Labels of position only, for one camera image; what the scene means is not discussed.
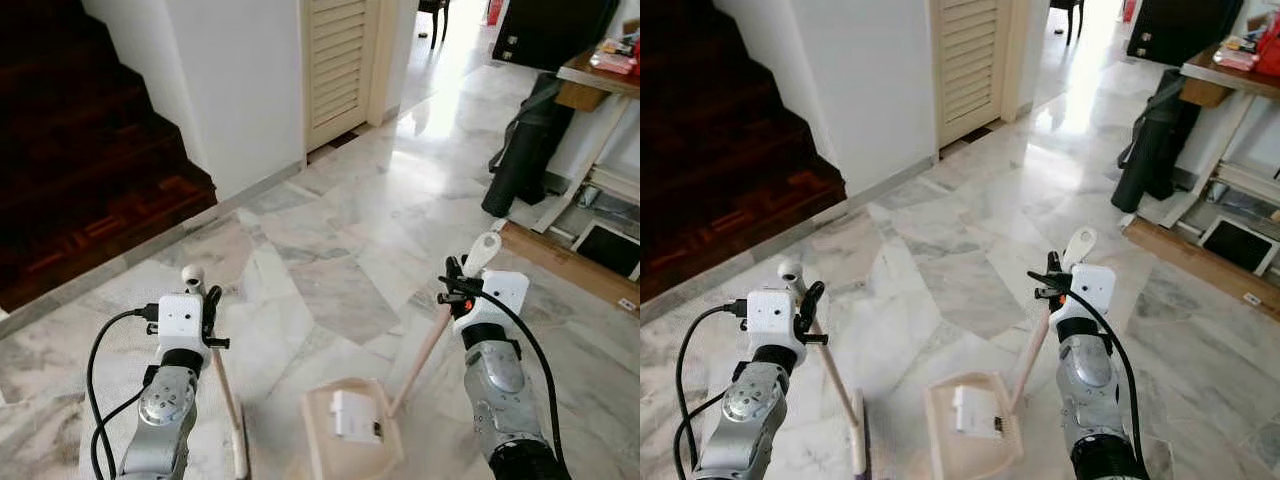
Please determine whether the pink handled broom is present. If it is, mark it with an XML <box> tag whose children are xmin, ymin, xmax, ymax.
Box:
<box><xmin>181</xmin><ymin>264</ymin><xmax>252</xmax><ymax>480</ymax></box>
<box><xmin>778</xmin><ymin>259</ymin><xmax>872</xmax><ymax>478</ymax></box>

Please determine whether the beige long handled dustpan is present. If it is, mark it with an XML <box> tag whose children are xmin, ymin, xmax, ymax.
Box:
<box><xmin>300</xmin><ymin>231</ymin><xmax>507</xmax><ymax>480</ymax></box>
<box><xmin>924</xmin><ymin>227</ymin><xmax>1099</xmax><ymax>480</ymax></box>

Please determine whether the brown wooden floor board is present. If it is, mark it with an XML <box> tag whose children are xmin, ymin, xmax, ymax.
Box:
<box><xmin>1121</xmin><ymin>217</ymin><xmax>1280</xmax><ymax>323</ymax></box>
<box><xmin>499</xmin><ymin>221</ymin><xmax>641</xmax><ymax>313</ymax></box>

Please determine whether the long black carry bag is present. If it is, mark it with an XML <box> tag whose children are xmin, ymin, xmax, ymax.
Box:
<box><xmin>1111</xmin><ymin>68</ymin><xmax>1207</xmax><ymax>214</ymax></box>
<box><xmin>481</xmin><ymin>72</ymin><xmax>578</xmax><ymax>220</ymax></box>

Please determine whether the white rectangular box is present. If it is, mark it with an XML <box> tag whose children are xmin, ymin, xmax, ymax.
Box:
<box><xmin>329</xmin><ymin>389</ymin><xmax>385</xmax><ymax>444</ymax></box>
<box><xmin>951</xmin><ymin>384</ymin><xmax>1006</xmax><ymax>439</ymax></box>

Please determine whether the dark wooden staircase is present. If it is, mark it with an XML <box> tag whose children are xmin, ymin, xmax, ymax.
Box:
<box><xmin>0</xmin><ymin>0</ymin><xmax>220</xmax><ymax>313</ymax></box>
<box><xmin>640</xmin><ymin>0</ymin><xmax>850</xmax><ymax>304</ymax></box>

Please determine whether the cream louvered door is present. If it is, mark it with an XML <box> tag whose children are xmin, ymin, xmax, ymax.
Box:
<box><xmin>302</xmin><ymin>0</ymin><xmax>383</xmax><ymax>153</ymax></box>
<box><xmin>933</xmin><ymin>0</ymin><xmax>1013</xmax><ymax>150</ymax></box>

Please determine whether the wooden table with white legs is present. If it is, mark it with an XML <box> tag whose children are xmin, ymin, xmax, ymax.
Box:
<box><xmin>1158</xmin><ymin>42</ymin><xmax>1280</xmax><ymax>231</ymax></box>
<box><xmin>529</xmin><ymin>47</ymin><xmax>641</xmax><ymax>237</ymax></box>

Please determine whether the dark wooden chair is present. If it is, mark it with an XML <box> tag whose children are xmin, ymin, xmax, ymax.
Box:
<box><xmin>1049</xmin><ymin>0</ymin><xmax>1087</xmax><ymax>47</ymax></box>
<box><xmin>417</xmin><ymin>0</ymin><xmax>452</xmax><ymax>50</ymax></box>

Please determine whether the large black case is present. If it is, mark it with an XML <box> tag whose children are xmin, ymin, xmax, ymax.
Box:
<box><xmin>490</xmin><ymin>0</ymin><xmax>622</xmax><ymax>73</ymax></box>
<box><xmin>1126</xmin><ymin>0</ymin><xmax>1247</xmax><ymax>67</ymax></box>

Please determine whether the red items pile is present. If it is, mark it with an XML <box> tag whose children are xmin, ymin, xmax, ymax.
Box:
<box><xmin>1222</xmin><ymin>12</ymin><xmax>1280</xmax><ymax>77</ymax></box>
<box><xmin>589</xmin><ymin>35</ymin><xmax>641</xmax><ymax>78</ymax></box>

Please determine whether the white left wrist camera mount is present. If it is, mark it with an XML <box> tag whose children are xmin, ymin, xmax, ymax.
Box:
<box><xmin>157</xmin><ymin>293</ymin><xmax>212</xmax><ymax>354</ymax></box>
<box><xmin>745</xmin><ymin>288</ymin><xmax>808</xmax><ymax>351</ymax></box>

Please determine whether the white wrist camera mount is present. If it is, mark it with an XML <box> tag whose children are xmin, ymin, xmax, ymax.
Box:
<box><xmin>453</xmin><ymin>269</ymin><xmax>530</xmax><ymax>337</ymax></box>
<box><xmin>1056</xmin><ymin>262</ymin><xmax>1118</xmax><ymax>327</ymax></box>
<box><xmin>745</xmin><ymin>288</ymin><xmax>808</xmax><ymax>351</ymax></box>
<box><xmin>157</xmin><ymin>293</ymin><xmax>212</xmax><ymax>354</ymax></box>

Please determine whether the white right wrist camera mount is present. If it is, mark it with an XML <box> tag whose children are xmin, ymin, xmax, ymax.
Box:
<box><xmin>453</xmin><ymin>269</ymin><xmax>530</xmax><ymax>337</ymax></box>
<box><xmin>1056</xmin><ymin>262</ymin><xmax>1118</xmax><ymax>327</ymax></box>

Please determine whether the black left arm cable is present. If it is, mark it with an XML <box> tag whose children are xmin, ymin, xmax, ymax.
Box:
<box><xmin>87</xmin><ymin>304</ymin><xmax>162</xmax><ymax>480</ymax></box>
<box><xmin>674</xmin><ymin>299</ymin><xmax>749</xmax><ymax>480</ymax></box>

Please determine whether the black screen white frame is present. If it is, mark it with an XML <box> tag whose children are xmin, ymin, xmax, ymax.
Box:
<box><xmin>1197</xmin><ymin>214</ymin><xmax>1280</xmax><ymax>278</ymax></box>
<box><xmin>572</xmin><ymin>219</ymin><xmax>641</xmax><ymax>282</ymax></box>

